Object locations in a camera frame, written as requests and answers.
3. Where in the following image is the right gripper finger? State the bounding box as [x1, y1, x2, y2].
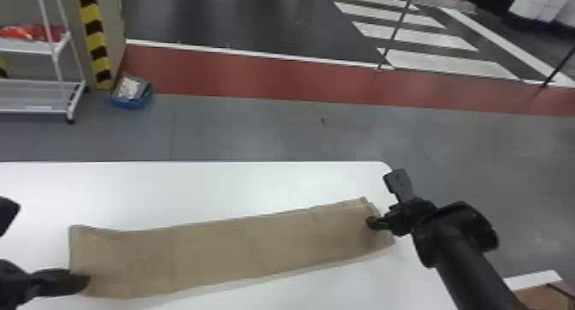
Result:
[365, 214, 394, 232]

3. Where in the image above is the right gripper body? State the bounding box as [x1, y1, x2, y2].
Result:
[388, 197, 439, 238]

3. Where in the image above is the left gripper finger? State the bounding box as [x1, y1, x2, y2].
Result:
[31, 266, 92, 297]

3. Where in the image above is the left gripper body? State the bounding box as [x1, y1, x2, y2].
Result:
[0, 259, 35, 310]

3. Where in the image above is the beige towel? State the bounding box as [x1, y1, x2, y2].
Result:
[68, 195, 396, 299]

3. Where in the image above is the white shelf trolley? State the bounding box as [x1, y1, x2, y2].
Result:
[0, 0, 88, 125]

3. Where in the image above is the grey metal pole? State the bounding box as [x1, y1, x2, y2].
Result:
[540, 45, 575, 88]
[376, 0, 420, 73]

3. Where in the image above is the blue tray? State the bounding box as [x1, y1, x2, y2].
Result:
[110, 75, 153, 110]

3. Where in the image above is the red snack packet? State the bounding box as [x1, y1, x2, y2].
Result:
[0, 25, 34, 40]

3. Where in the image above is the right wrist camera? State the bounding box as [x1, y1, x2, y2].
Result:
[382, 168, 418, 204]

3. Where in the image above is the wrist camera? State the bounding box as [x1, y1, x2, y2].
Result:
[382, 168, 418, 204]
[0, 196, 21, 237]

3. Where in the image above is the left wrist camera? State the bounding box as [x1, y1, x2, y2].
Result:
[0, 196, 21, 237]

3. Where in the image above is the yellow black striped post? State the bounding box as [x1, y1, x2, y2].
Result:
[74, 0, 116, 91]

